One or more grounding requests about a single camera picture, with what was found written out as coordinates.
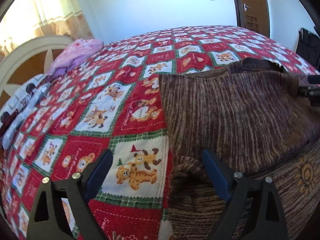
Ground brown striped knit sweater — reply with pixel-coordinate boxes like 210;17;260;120
159;58;319;239

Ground brown wooden door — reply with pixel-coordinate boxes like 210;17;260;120
234;0;270;37

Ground white patterned pillow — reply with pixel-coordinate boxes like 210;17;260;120
1;74;52;150

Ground red teddy bear bedspread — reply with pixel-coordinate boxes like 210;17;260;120
1;25;316;239

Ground cream wooden headboard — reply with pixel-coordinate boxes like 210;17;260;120
1;35;74;106

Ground pink floral pillow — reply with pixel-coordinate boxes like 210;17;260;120
47;38;104;78

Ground beige patterned curtain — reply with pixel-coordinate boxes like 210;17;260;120
1;0;93;58

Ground black bag by wall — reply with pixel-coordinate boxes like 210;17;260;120
296;28;319;70

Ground silver door handle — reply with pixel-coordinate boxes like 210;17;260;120
243;3;251;12

